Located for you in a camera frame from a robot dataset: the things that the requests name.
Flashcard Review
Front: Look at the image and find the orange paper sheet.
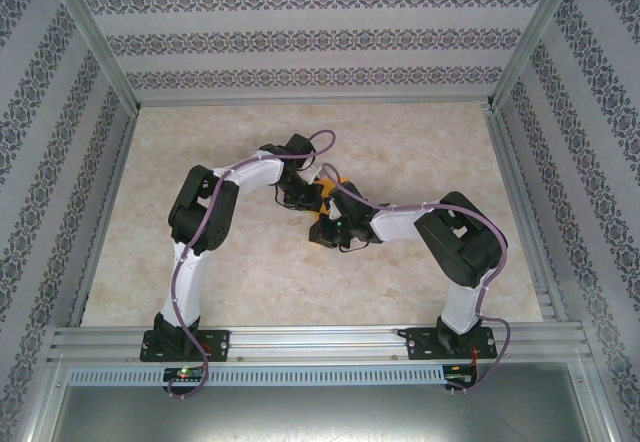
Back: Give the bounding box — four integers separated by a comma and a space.
310, 174, 350, 247

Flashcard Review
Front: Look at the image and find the grey metal sheet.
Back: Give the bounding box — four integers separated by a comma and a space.
29, 356, 619, 442

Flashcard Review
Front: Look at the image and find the small circuit board blue light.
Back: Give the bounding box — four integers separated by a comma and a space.
444, 364, 480, 388

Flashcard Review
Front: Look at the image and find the small circuit board green light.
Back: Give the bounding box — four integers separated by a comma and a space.
162, 366, 207, 382

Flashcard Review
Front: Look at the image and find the aluminium mounting rail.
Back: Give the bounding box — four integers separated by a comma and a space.
47, 324, 597, 364

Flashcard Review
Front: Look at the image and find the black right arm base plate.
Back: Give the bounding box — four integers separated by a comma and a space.
405, 326, 500, 362

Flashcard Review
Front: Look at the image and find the grey slotted cable duct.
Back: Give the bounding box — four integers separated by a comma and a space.
67, 364, 481, 387

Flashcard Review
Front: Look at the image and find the aluminium side rail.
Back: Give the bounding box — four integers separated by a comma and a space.
68, 111, 141, 327
482, 106, 569, 322

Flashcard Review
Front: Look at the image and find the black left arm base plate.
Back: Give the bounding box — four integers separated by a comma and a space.
139, 329, 232, 364

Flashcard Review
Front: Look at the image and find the aluminium frame post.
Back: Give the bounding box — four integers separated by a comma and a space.
485, 0, 585, 112
42, 0, 142, 116

